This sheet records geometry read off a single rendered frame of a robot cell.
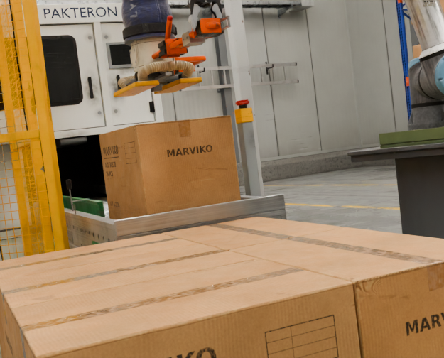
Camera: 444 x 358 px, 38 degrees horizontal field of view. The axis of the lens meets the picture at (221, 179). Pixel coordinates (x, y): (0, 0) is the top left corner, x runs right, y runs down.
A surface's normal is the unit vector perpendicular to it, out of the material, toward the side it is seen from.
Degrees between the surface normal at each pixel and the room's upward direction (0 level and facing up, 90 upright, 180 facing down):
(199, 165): 90
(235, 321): 90
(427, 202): 90
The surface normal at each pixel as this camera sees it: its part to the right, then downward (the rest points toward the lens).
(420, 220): -0.65, 0.12
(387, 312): 0.40, 0.00
